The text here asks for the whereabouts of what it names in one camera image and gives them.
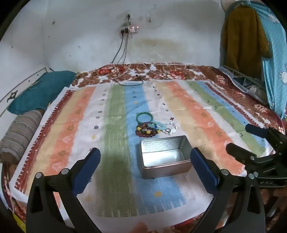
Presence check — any striped pastel cloth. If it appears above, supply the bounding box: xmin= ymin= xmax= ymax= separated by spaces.
xmin=10 ymin=79 xmax=273 ymax=229

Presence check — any person's left hand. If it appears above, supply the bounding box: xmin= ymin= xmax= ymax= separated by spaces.
xmin=130 ymin=222 xmax=149 ymax=233

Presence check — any white bead bracelet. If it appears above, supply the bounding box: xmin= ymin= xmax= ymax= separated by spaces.
xmin=164 ymin=122 xmax=178 ymax=135

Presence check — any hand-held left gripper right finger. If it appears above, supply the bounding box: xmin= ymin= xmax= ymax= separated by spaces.
xmin=190 ymin=147 xmax=269 ymax=233

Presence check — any silver metal tin box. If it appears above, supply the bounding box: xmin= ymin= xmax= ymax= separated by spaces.
xmin=139 ymin=135 xmax=193 ymax=179

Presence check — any black charger cable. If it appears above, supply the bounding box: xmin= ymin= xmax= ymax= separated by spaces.
xmin=116 ymin=33 xmax=144 ymax=86
xmin=111 ymin=33 xmax=124 ymax=64

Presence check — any teal printed hanging cloth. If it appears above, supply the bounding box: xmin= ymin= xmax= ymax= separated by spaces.
xmin=245 ymin=0 xmax=287 ymax=122

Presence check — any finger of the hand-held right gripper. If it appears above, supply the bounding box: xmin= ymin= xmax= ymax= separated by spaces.
xmin=226 ymin=143 xmax=258 ymax=165
xmin=245 ymin=124 xmax=287 ymax=155

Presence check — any dark red bead bracelet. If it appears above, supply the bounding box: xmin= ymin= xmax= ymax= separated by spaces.
xmin=135 ymin=129 xmax=158 ymax=137

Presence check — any green jade bangle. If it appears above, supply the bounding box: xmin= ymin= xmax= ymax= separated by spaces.
xmin=136 ymin=112 xmax=154 ymax=123

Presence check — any striped grey bolster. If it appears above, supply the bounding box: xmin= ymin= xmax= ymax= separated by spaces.
xmin=0 ymin=110 xmax=44 ymax=163

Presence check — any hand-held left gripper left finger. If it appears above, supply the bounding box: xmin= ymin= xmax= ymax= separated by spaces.
xmin=26 ymin=147 xmax=101 ymax=233

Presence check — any teal pillow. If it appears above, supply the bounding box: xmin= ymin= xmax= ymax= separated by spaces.
xmin=7 ymin=70 xmax=78 ymax=115

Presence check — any light blue bead bracelet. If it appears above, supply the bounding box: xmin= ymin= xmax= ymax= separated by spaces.
xmin=153 ymin=121 xmax=171 ymax=133

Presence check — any mustard hanging garment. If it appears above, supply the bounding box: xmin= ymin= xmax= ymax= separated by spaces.
xmin=221 ymin=5 xmax=273 ymax=79

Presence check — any white power strip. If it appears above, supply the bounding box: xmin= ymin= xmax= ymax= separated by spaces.
xmin=119 ymin=25 xmax=140 ymax=34

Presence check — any multicolour bead bracelet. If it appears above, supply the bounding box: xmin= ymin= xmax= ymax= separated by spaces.
xmin=135 ymin=122 xmax=158 ymax=132

